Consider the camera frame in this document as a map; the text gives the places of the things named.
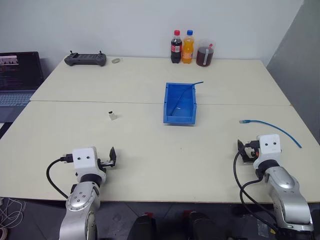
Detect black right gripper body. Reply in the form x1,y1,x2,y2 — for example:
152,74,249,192
243,140,261,165

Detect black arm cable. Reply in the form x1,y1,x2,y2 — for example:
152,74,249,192
232,149,279,234
45,154,76,200

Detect dark rounded shape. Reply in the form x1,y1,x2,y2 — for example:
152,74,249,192
183,210,220,240
128,212,158,240

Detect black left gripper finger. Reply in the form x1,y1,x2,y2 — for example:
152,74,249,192
108,146,118,168

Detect blue plastic storage bin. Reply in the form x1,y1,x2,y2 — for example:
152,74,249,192
163,82,199,125

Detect thin blue cable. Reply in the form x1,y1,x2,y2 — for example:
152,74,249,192
170,80,205,117

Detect cola bottle red cap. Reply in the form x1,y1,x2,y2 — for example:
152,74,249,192
170,29,183,65

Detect orange soda bottle blue cap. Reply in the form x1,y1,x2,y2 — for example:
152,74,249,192
181,29,196,65

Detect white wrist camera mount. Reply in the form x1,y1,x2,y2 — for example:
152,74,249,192
253,134,283,168
71,146,107,177

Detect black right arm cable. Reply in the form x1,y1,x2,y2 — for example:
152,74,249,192
232,149,279,234

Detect blue ethernet cable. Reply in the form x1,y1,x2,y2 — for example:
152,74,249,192
238,119,303,149

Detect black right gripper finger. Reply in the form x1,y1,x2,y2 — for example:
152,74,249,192
236,139,248,158

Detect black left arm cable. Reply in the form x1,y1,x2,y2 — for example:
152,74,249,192
45,154,76,200

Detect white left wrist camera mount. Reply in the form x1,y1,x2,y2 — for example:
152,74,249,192
71,146,107,177

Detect clear jar dark liquid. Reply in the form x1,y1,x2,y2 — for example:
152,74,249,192
195,38,217,68

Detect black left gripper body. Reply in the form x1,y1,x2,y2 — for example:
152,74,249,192
98,159,115,169

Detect tangled white wires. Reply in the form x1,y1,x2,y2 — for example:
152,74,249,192
0,197,27,230

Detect open laptop dark screen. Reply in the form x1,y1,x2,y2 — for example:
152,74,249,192
0,51,46,124

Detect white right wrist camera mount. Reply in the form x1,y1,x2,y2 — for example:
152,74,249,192
253,134,283,168

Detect dark grey remote controller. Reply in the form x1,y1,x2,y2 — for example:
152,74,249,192
64,50,108,68

